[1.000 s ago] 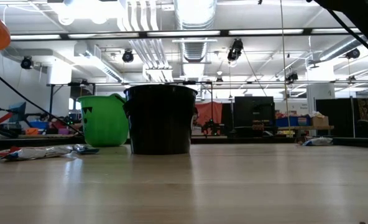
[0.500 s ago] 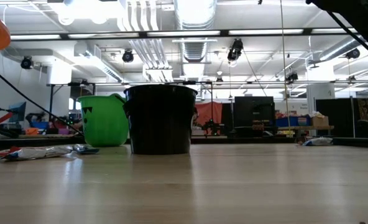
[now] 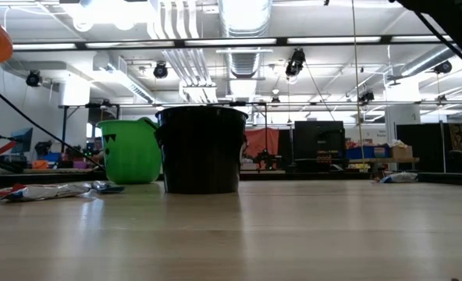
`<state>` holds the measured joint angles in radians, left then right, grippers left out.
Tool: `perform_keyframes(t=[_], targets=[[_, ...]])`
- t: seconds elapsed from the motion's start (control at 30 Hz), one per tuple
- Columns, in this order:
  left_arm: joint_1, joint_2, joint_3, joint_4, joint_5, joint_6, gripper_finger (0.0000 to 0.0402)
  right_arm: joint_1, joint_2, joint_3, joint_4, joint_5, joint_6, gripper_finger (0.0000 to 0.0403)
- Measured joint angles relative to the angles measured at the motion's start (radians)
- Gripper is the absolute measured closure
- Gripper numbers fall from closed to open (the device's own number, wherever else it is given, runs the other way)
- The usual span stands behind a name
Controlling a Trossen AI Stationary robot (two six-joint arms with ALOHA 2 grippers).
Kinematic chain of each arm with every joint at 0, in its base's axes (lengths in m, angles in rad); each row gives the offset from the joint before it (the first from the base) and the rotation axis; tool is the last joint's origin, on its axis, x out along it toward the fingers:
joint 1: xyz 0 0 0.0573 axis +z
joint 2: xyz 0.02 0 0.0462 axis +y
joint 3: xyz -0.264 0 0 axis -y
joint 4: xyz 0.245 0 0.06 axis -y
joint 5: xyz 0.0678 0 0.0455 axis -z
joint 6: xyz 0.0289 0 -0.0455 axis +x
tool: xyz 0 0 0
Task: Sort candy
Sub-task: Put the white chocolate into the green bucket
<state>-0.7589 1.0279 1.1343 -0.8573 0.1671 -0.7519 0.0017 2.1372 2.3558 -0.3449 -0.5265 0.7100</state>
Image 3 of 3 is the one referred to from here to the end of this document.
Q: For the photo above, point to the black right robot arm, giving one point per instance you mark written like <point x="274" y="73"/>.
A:
<point x="457" y="19"/>

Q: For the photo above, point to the orange fabric panel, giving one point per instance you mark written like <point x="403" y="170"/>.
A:
<point x="260" y="140"/>

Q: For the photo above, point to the black plastic bucket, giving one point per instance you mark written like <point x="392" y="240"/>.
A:
<point x="201" y="152"/>

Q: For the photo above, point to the black large screen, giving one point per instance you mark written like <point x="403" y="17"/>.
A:
<point x="318" y="136"/>

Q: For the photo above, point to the black ceiling spotlight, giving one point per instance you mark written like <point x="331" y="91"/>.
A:
<point x="160" y="70"/>
<point x="34" y="78"/>
<point x="366" y="96"/>
<point x="443" y="67"/>
<point x="295" y="62"/>

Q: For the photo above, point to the green plastic face bucket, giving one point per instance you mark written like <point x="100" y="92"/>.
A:
<point x="129" y="156"/>

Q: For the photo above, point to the blue storage bin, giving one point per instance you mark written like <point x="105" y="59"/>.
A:
<point x="363" y="153"/>

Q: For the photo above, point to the wooden table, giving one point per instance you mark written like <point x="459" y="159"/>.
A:
<point x="383" y="160"/>

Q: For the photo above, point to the black metal gantry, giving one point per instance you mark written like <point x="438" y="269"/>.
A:
<point x="65" y="129"/>

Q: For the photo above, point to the cardboard box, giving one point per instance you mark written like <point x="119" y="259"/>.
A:
<point x="402" y="152"/>

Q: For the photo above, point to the black partition panel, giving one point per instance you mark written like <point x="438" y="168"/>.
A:
<point x="426" y="144"/>

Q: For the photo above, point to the grey computer monitor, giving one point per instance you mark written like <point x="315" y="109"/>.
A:
<point x="22" y="140"/>

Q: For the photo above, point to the black office chair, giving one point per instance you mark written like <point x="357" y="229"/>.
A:
<point x="459" y="162"/>

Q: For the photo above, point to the black aluminium table frame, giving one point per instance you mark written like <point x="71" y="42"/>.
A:
<point x="293" y="176"/>

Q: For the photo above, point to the silver ventilation duct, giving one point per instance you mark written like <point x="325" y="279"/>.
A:
<point x="244" y="62"/>

